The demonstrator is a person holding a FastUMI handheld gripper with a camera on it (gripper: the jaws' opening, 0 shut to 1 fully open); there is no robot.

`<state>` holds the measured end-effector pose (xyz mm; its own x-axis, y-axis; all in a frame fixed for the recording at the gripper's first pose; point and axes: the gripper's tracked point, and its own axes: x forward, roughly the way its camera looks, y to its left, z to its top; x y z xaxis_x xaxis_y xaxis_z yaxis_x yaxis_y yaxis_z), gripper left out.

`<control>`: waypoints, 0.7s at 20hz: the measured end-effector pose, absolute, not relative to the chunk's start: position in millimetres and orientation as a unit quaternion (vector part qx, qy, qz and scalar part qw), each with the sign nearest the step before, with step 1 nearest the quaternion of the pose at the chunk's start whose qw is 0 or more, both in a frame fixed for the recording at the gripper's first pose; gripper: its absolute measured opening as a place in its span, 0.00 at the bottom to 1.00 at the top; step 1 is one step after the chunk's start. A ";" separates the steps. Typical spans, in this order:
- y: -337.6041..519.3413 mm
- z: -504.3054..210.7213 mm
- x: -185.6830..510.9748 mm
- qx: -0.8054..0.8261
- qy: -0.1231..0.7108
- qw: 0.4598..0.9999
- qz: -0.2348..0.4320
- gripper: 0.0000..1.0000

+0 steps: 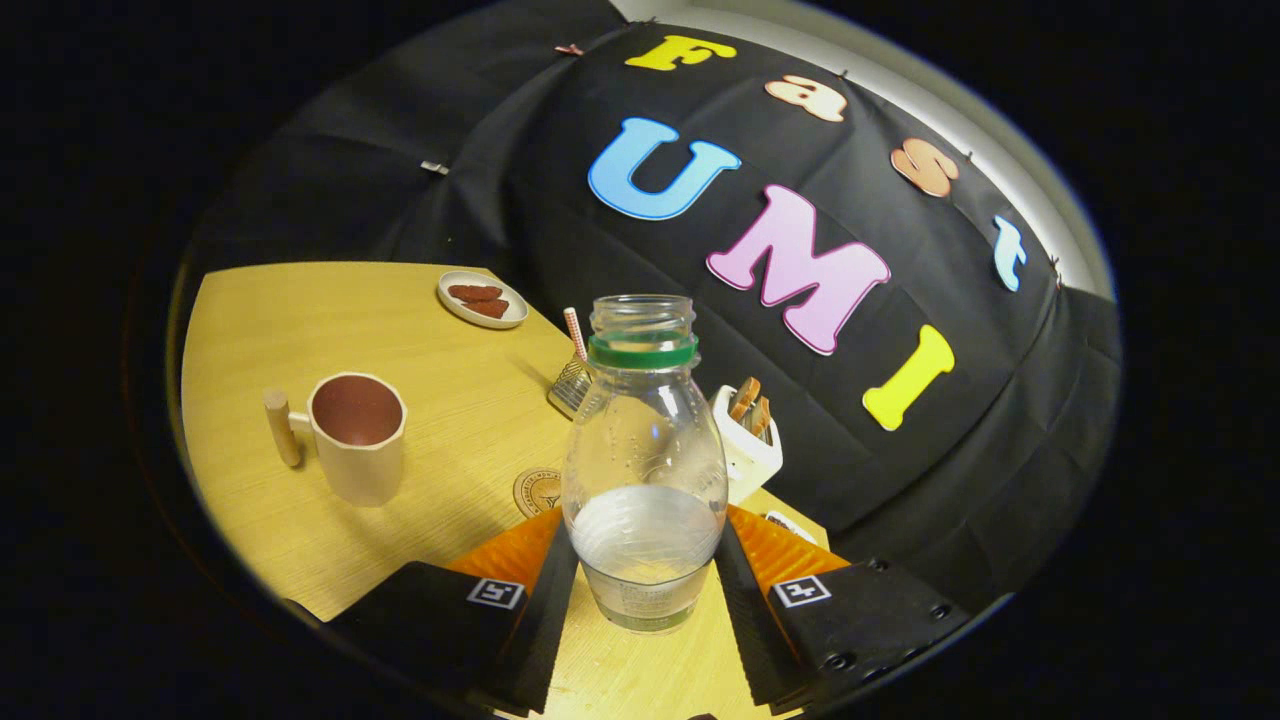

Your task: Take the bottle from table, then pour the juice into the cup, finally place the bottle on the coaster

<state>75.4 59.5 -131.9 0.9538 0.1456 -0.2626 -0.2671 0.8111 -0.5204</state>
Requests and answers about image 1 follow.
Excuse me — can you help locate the wire mesh basket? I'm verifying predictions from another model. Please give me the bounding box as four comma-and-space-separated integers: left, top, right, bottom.
547, 355, 593, 419

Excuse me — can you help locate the clear plastic juice bottle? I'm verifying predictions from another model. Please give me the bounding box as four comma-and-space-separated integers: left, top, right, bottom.
561, 294, 729, 635

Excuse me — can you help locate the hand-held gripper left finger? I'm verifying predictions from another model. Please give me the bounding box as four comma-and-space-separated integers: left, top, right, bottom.
325, 505, 581, 716

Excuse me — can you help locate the white round plate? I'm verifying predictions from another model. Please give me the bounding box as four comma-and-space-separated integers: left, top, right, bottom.
437, 270, 529, 330

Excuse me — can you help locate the wooden table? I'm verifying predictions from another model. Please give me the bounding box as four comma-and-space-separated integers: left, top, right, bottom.
180, 262, 831, 720

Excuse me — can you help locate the round wooden coaster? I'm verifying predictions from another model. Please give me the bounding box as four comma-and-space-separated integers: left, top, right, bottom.
513, 466, 563, 519

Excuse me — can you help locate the white toaster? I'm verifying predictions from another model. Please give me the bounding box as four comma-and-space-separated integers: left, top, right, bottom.
710, 385, 784, 506

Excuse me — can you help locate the black backdrop cloth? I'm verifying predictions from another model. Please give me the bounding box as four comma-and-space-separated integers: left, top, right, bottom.
190, 0, 1121, 611

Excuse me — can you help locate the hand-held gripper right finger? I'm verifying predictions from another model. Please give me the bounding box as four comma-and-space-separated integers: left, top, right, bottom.
712, 505, 971, 713

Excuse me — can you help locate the cream cup with wooden handle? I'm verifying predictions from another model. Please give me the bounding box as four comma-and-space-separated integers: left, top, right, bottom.
263, 372, 408, 508

